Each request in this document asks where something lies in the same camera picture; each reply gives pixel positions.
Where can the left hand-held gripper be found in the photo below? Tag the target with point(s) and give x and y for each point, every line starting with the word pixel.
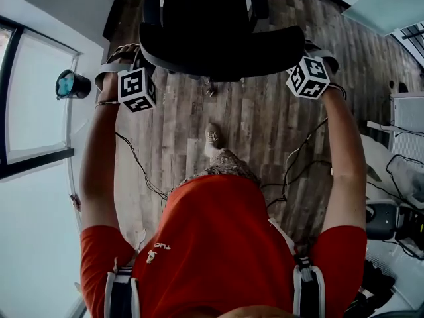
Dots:
pixel 136 88

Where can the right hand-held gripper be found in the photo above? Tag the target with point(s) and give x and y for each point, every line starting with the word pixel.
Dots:
pixel 309 78

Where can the black office chair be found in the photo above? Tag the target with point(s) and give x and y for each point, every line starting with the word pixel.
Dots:
pixel 205 28

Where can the person's right forearm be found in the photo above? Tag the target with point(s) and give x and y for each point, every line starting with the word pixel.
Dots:
pixel 341 137

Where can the person's left forearm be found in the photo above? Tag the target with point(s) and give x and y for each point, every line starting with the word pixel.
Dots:
pixel 99 151

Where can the person's left hand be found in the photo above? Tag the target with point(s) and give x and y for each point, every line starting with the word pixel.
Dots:
pixel 108 89

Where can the black wristband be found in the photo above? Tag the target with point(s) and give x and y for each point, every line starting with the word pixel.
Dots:
pixel 341 89

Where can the black bin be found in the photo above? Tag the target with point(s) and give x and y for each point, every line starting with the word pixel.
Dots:
pixel 77 86

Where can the small black floor object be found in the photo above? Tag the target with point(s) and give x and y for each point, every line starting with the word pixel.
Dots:
pixel 402 87
pixel 392 84

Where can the white bar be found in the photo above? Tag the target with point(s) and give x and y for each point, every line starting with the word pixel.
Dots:
pixel 381 126

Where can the frosted glass panel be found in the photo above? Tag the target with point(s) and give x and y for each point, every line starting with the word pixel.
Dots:
pixel 381 5

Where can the white slatted panel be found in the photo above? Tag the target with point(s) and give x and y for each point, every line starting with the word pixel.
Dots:
pixel 412 38

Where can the person's patterned beige shorts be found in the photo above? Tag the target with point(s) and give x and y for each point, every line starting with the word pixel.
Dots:
pixel 228 166

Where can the small reddish object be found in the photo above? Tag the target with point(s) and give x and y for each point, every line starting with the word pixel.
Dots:
pixel 75 200

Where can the person's red shirt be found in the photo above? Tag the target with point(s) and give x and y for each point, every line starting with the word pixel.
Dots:
pixel 218 250

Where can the black window frame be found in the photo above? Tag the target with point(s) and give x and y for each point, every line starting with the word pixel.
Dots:
pixel 33 161

